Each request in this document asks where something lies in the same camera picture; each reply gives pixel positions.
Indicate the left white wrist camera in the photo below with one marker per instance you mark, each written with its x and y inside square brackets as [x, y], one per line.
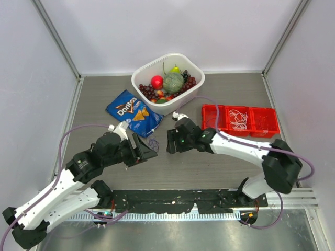
[120, 130]

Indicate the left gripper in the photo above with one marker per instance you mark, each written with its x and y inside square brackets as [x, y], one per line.
[146, 152]

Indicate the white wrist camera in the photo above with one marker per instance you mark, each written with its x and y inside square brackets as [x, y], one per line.
[178, 116]
[120, 130]

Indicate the red apple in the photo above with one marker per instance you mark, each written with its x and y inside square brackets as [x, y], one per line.
[157, 82]

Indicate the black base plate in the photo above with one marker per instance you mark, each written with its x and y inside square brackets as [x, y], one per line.
[208, 201]

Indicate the blue Doritos chip bag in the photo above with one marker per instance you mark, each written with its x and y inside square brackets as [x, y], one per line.
[140, 118]

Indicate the red bin middle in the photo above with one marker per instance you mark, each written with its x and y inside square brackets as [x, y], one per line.
[239, 121]

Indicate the yellow green pear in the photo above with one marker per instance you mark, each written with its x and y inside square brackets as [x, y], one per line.
[175, 69]

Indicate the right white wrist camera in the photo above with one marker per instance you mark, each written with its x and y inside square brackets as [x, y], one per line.
[178, 116]

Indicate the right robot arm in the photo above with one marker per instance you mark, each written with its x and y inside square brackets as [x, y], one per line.
[280, 167]

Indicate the white slotted cable duct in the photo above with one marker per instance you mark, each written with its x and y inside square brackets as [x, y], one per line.
[192, 216]

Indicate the green melon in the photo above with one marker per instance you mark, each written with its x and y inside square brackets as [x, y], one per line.
[172, 82]

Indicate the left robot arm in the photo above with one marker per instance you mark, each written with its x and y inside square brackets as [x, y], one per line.
[30, 223]

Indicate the red bin right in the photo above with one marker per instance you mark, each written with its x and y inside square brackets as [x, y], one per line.
[264, 122]

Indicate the white plastic basket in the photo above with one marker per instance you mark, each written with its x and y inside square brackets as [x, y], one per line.
[161, 66]

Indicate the red bin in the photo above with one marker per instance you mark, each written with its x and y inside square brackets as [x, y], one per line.
[264, 122]
[209, 114]
[239, 121]

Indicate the dark red grape bunch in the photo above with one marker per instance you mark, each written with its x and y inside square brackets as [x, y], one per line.
[149, 92]

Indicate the red bin left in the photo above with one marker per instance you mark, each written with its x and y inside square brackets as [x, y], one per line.
[209, 114]

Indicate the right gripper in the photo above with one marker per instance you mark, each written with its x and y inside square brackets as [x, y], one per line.
[173, 135]

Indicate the dark grape bunch right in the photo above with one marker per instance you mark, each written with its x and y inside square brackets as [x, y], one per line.
[189, 81]

